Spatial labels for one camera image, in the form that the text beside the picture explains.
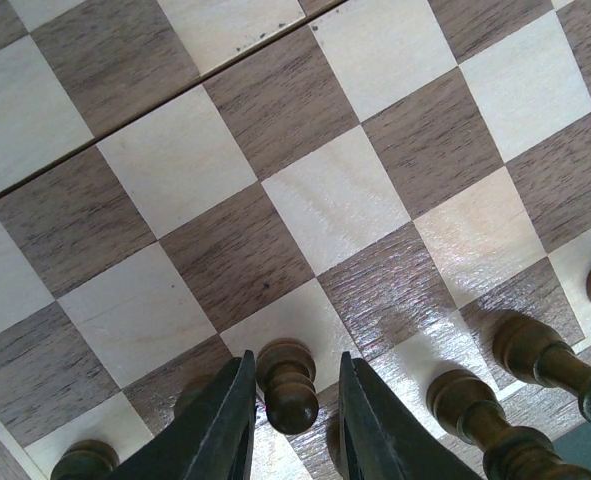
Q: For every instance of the wooden chess board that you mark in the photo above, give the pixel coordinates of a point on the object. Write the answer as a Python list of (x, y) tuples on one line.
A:
[(184, 181)]

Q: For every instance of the dark chess pawn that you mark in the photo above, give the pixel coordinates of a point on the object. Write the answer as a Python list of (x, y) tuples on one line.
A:
[(86, 460), (285, 373)]

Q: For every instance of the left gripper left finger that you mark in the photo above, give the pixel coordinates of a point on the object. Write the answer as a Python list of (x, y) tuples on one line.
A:
[(211, 439)]

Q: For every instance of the dark chess rook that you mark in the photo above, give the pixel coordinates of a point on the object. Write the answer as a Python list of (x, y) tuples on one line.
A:
[(535, 353)]

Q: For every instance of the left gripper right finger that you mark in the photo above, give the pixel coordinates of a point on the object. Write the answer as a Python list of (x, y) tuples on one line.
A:
[(380, 438)]

